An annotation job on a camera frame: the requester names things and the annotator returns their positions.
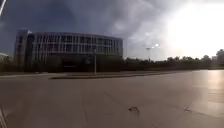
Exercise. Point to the grass strip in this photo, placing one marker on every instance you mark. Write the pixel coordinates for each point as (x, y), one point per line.
(126, 73)

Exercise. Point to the tall street lamp pole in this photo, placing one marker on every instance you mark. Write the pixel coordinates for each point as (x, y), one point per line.
(95, 65)

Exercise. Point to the row of dark trees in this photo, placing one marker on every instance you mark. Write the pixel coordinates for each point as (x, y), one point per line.
(160, 64)

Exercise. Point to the large glass-fronted building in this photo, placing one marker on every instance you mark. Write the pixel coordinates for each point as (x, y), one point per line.
(70, 46)

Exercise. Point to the twin-head street lamp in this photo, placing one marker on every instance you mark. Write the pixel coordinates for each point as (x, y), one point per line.
(149, 53)

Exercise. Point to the grey concrete slab pavement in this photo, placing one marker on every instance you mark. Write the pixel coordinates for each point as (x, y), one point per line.
(110, 96)

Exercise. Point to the dark kerb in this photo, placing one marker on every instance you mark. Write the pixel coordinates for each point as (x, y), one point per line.
(100, 76)

